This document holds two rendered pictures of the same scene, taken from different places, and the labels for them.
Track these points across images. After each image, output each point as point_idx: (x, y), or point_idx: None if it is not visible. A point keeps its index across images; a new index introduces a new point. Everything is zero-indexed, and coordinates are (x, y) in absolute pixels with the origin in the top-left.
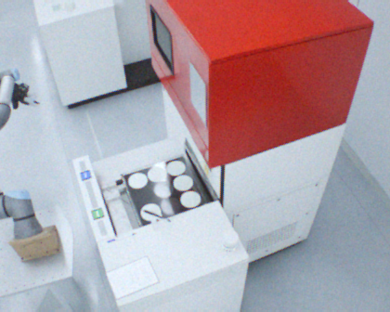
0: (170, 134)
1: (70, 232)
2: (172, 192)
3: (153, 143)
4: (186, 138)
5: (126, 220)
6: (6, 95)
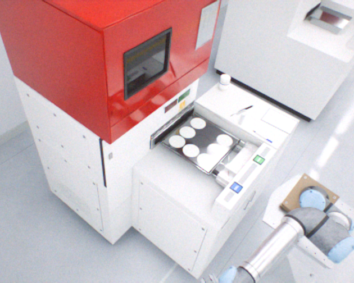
0: (117, 190)
1: (273, 194)
2: (200, 135)
3: (150, 180)
4: (152, 134)
5: (240, 154)
6: (275, 233)
